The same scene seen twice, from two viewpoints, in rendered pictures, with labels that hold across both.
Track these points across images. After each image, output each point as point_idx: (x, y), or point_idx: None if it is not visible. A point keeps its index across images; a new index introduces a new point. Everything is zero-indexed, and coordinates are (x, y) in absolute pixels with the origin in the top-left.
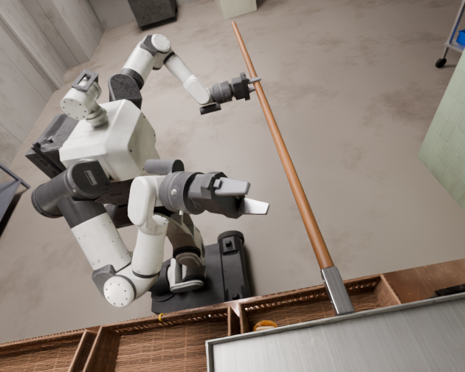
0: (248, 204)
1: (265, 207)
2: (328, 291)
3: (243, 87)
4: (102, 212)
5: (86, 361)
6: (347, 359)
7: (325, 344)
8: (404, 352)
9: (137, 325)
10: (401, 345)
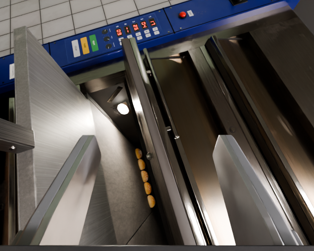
0: (71, 207)
1: (95, 147)
2: (2, 144)
3: None
4: None
5: None
6: (45, 162)
7: (36, 175)
8: (43, 119)
9: None
10: (40, 117)
